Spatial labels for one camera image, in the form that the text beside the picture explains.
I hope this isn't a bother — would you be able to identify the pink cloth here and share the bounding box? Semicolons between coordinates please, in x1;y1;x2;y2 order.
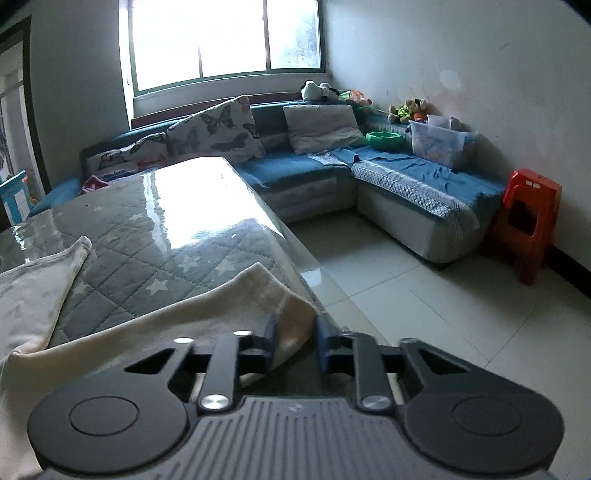
79;175;112;196

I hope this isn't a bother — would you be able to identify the grey star quilted table cover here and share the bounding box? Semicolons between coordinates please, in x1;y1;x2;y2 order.
0;156;325;352

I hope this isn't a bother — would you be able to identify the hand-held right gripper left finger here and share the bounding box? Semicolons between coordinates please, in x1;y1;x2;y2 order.
124;316;278;413

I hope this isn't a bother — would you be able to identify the dark door frame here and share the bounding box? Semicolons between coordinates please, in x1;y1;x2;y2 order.
0;23;51;232

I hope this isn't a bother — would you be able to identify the white patterned cloth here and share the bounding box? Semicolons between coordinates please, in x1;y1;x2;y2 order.
307;150;356;168

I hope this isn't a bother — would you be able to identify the green plastic basin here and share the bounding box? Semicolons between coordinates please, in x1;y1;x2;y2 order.
366;131;403;151

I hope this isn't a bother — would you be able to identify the blue sofa blanket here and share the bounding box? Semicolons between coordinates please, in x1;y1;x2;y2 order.
332;145;508;232

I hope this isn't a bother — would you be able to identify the orange and green plush toy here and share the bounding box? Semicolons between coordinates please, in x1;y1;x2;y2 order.
339;89;373;107

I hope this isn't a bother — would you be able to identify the black and white plush toy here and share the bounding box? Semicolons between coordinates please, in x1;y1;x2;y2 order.
301;80;340;102

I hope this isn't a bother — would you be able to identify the small butterfly print cushion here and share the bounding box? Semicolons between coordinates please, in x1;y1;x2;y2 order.
85;132;169;180

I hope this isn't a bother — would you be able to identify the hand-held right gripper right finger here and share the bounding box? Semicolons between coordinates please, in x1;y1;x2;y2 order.
316;318;467;411

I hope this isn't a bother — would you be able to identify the blue corner sofa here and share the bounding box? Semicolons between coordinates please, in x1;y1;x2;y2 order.
30;95;509;265

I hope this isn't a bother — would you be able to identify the green framed window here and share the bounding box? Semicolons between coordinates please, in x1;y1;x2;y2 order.
119;0;326;95

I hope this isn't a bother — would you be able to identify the red plastic stool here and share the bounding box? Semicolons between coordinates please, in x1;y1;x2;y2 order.
482;169;563;285

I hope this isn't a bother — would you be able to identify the clear plastic storage box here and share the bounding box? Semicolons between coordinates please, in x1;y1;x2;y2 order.
406;114;478;169

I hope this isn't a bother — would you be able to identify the large butterfly print cushion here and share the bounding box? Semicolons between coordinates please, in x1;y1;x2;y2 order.
166;95;266;164

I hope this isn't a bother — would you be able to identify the white pillow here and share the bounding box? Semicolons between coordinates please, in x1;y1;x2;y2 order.
283;104;368;155

